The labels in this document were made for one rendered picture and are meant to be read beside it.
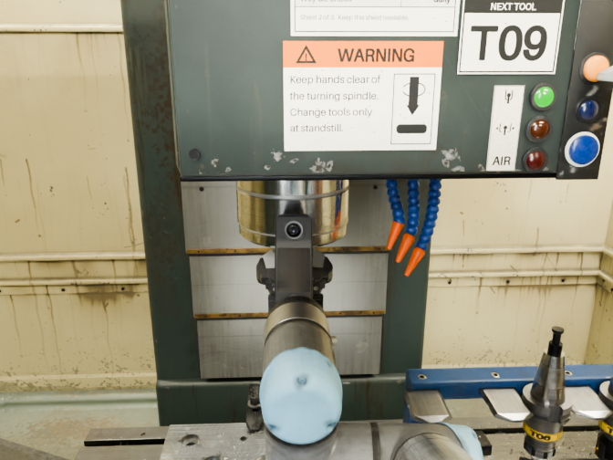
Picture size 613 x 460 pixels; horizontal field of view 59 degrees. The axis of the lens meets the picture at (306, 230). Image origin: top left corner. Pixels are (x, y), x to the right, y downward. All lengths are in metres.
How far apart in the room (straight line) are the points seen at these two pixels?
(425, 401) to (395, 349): 0.66
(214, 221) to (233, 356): 0.35
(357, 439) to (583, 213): 1.42
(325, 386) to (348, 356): 0.90
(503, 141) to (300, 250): 0.26
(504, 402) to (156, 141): 0.88
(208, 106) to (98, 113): 1.12
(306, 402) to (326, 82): 0.30
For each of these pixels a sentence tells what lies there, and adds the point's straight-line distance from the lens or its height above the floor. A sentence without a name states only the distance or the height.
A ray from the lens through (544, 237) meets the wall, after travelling 1.86.
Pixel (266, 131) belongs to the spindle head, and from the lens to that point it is 0.55.
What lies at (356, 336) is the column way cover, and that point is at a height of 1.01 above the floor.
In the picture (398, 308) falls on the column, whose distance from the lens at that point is 1.39.
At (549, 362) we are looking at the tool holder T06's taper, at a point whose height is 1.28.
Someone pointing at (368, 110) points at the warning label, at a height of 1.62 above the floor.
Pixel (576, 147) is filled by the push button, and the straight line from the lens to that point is 0.62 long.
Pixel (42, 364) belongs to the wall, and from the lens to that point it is 2.01.
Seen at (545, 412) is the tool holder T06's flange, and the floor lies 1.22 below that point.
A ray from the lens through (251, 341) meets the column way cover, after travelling 1.36.
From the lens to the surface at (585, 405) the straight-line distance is 0.86.
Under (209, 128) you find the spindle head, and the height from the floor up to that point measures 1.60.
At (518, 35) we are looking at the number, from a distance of 0.59.
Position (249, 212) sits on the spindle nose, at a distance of 0.73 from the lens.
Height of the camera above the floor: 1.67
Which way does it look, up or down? 18 degrees down
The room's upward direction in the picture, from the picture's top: straight up
